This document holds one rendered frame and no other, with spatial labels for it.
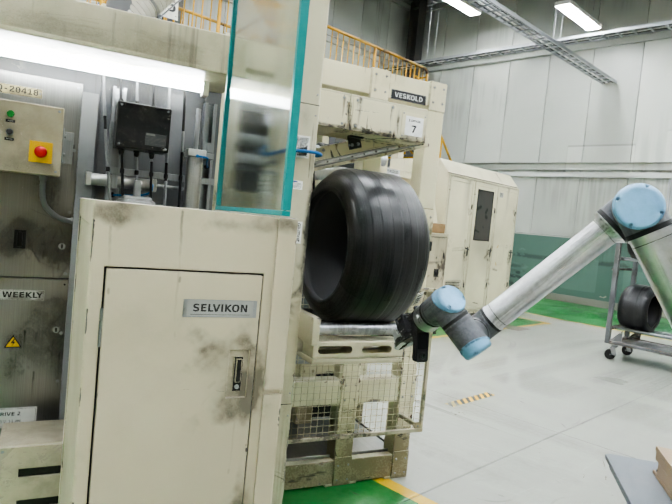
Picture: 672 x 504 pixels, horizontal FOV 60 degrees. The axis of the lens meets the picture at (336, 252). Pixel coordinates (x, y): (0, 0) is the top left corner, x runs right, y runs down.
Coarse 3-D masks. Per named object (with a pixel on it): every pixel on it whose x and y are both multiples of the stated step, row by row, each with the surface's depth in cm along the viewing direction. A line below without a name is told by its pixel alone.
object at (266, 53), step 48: (240, 0) 161; (288, 0) 126; (240, 48) 158; (288, 48) 124; (240, 96) 155; (288, 96) 122; (240, 144) 152; (288, 144) 119; (240, 192) 149; (288, 192) 120
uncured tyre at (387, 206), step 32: (320, 192) 215; (352, 192) 196; (384, 192) 197; (320, 224) 239; (352, 224) 192; (384, 224) 190; (416, 224) 196; (320, 256) 240; (352, 256) 191; (384, 256) 189; (416, 256) 195; (320, 288) 234; (352, 288) 192; (384, 288) 193; (416, 288) 199; (352, 320) 202; (384, 320) 208
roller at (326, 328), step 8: (320, 328) 196; (328, 328) 197; (336, 328) 198; (344, 328) 200; (352, 328) 201; (360, 328) 203; (368, 328) 204; (376, 328) 206; (384, 328) 207; (392, 328) 209
